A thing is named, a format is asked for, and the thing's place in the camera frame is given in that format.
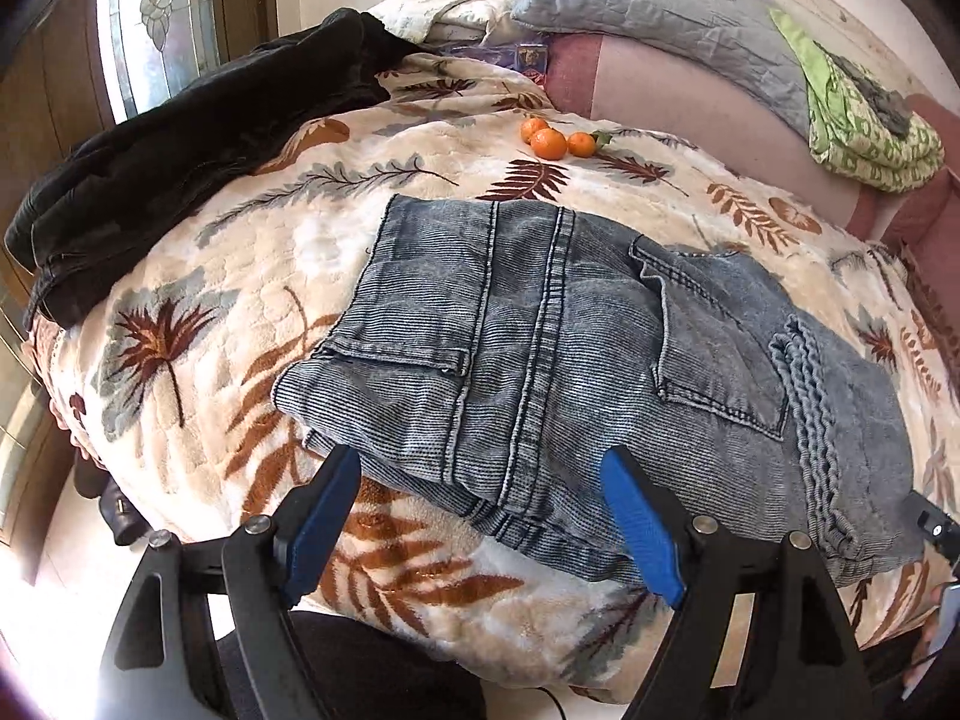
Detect tangerine with leaf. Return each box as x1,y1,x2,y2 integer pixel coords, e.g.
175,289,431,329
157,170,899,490
566,129,614,160

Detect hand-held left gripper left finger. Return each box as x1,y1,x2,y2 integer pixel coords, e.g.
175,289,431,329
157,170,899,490
97,444,363,720

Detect pink padded bolster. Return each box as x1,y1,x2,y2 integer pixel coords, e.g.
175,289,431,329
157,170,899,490
544,34,960,263

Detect blue denim pants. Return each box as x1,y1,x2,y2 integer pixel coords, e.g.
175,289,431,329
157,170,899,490
270,193,931,590

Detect white floral pillow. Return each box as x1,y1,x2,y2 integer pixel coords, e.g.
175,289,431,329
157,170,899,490
366,0,526,47

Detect person's right hand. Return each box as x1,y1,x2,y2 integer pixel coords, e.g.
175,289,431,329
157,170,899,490
902,585,960,687

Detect leaded glass window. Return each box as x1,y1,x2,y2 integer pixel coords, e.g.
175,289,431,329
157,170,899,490
96,0,226,125

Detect green patterned blanket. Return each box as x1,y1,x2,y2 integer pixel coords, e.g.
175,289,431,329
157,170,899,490
769,6,946,194

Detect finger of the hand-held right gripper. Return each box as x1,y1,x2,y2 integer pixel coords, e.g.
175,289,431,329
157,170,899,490
904,491,960,563

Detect purple packet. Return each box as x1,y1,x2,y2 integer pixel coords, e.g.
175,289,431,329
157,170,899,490
441,40,554,77

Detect leaf print fleece blanket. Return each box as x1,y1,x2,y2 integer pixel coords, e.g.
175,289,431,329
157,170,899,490
22,52,960,700

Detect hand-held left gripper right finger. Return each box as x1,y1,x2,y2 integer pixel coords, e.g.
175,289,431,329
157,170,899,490
600,444,863,720

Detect black shoe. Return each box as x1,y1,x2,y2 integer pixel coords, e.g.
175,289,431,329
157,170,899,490
71,457,149,547

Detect black garment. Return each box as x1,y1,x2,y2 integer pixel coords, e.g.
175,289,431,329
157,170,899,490
4,7,443,331

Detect grey quilted pillow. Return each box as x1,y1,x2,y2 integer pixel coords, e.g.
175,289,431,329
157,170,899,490
510,0,826,136

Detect small grey cloth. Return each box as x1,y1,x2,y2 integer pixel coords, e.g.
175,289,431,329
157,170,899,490
836,64,912,137

